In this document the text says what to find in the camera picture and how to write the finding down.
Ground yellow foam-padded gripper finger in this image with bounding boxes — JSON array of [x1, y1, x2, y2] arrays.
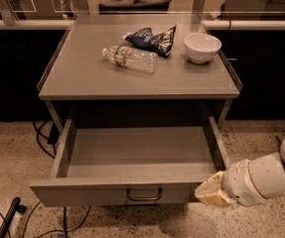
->
[[195, 172, 235, 207]]

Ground grey top drawer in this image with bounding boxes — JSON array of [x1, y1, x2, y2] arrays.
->
[[30, 117, 229, 207]]

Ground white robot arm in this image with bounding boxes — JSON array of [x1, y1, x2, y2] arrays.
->
[[195, 138, 285, 207]]

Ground grey drawer cabinet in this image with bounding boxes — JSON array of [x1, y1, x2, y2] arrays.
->
[[39, 14, 242, 129]]

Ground white ceramic bowl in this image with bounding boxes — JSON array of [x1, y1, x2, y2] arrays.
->
[[184, 33, 221, 63]]

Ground clear plastic water bottle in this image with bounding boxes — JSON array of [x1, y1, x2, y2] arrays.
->
[[102, 46, 158, 73]]

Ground blue crumpled chip bag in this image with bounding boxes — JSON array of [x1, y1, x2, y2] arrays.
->
[[123, 26, 177, 58]]

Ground black power strip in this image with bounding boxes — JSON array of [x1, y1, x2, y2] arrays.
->
[[0, 197, 27, 238]]

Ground dark metal drawer handle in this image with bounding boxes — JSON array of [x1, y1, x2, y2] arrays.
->
[[126, 188, 163, 201]]

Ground black floor cables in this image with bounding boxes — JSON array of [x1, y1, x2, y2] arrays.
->
[[32, 119, 58, 160]]

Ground white horizontal rail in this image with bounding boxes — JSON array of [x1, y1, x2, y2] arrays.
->
[[0, 20, 285, 31]]

